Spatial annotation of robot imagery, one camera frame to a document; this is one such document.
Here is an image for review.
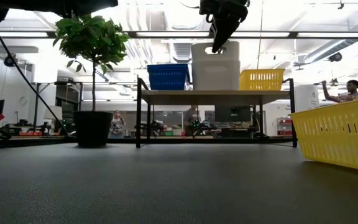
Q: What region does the blue plastic basket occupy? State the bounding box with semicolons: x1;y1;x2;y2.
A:
147;65;191;71
147;68;190;91

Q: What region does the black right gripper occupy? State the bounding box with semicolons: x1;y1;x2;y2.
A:
198;0;250;54

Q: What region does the black round ceiling device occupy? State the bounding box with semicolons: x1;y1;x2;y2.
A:
3;53;17;68
328;51;343;63

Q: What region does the red storage rack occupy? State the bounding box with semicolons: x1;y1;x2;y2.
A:
276;116;293;136

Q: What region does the yellow plastic basket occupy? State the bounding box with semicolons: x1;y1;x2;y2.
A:
239;68;286;91
290;95;358;174

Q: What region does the black table mat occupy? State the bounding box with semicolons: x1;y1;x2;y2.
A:
0;141;358;224

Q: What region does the dark wide screen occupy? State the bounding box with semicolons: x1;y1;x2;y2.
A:
214;105;252;123

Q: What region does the white plastic basket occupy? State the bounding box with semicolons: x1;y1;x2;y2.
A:
191;59;241;91
190;40;241;62

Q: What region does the green leafy potted plant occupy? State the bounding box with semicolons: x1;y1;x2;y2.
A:
52;14;131;113

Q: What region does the black plant pot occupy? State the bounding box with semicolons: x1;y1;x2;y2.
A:
72;110;114;149

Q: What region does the black aluminium table frame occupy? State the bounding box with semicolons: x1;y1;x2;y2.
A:
0;135;295;151

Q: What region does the wooden shelf with black frame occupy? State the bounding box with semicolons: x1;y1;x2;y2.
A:
135;77;298;149

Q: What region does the white lampshade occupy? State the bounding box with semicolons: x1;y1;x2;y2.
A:
43;105;63;121

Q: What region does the white printed panel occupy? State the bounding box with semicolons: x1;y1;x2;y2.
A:
293;85;320;113

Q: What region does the long black arm cable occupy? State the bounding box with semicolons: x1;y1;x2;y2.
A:
0;25;70;136

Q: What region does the black metal rack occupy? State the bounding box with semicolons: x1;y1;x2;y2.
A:
30;80;84;133

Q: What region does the person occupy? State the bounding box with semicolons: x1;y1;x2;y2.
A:
183;105;201;127
108;110;127;139
321;79;358;104

